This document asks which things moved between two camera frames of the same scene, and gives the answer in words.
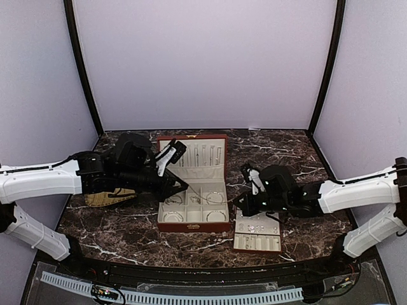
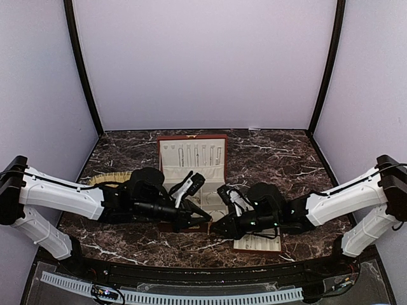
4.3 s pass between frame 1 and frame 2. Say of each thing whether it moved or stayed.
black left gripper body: moved
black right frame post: stayed
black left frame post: stayed
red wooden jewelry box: stayed
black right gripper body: moved
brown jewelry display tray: stayed
